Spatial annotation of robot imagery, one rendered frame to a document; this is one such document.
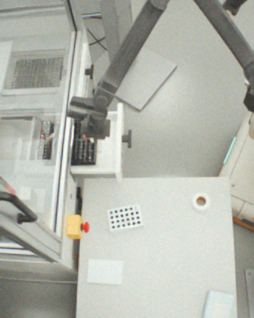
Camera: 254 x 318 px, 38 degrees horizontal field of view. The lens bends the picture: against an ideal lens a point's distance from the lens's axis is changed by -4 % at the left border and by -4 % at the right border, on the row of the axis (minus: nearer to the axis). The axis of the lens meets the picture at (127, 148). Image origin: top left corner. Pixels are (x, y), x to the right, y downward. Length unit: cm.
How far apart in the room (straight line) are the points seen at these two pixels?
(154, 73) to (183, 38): 42
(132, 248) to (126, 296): 18
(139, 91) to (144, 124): 24
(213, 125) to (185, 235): 119
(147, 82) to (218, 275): 156
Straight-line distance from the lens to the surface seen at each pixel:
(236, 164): 209
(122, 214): 143
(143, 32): 108
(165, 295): 141
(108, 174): 140
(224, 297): 138
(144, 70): 266
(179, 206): 147
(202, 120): 250
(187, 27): 298
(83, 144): 143
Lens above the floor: 217
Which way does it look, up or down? 64 degrees down
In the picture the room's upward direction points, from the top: 10 degrees counter-clockwise
